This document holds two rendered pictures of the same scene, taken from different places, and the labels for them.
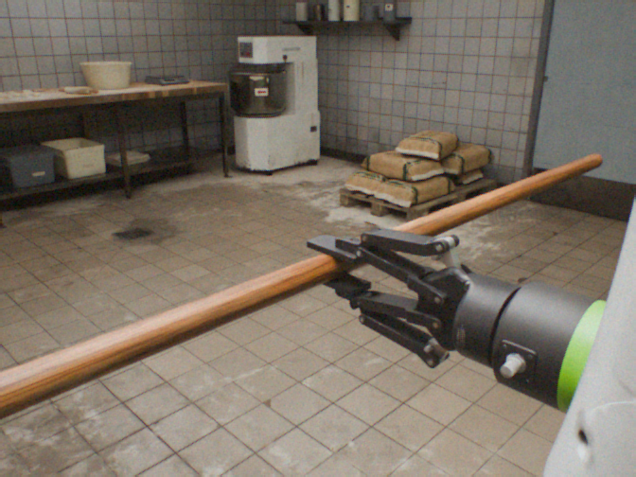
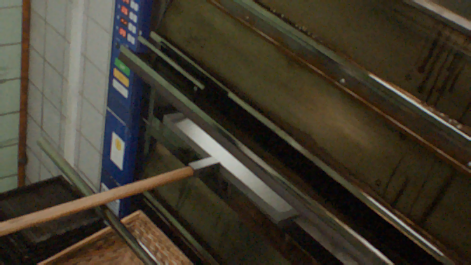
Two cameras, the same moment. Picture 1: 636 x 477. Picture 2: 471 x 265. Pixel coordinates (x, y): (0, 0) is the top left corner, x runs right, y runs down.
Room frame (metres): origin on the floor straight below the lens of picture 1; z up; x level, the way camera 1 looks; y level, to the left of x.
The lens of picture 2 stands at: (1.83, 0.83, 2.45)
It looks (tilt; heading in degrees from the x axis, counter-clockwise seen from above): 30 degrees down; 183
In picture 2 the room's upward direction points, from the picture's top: 10 degrees clockwise
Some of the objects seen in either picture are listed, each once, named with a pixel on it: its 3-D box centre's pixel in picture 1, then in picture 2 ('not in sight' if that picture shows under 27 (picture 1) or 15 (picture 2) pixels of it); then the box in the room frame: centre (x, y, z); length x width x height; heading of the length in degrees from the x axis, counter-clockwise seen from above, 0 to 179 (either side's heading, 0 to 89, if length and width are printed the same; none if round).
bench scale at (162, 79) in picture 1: (167, 79); not in sight; (5.54, 1.44, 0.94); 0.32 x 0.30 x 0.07; 45
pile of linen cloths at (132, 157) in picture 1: (128, 158); not in sight; (5.13, 1.76, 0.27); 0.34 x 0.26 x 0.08; 141
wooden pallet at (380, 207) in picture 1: (419, 192); not in sight; (4.67, -0.88, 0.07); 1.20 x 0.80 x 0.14; 135
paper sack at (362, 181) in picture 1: (381, 178); not in sight; (4.59, -0.54, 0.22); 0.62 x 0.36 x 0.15; 140
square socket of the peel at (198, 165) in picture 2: not in sight; (203, 167); (-0.12, 0.65, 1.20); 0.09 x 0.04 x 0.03; 136
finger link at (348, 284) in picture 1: (338, 280); not in sight; (0.56, -0.02, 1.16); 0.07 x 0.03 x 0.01; 45
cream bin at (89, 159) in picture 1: (74, 157); not in sight; (4.80, 2.11, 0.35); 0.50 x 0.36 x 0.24; 46
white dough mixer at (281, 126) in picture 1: (271, 104); not in sight; (5.85, 0.48, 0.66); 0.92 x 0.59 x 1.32; 135
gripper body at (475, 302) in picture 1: (465, 311); not in sight; (0.45, -0.13, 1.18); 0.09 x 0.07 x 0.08; 45
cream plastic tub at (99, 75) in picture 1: (107, 75); not in sight; (5.16, 1.86, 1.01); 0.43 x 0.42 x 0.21; 135
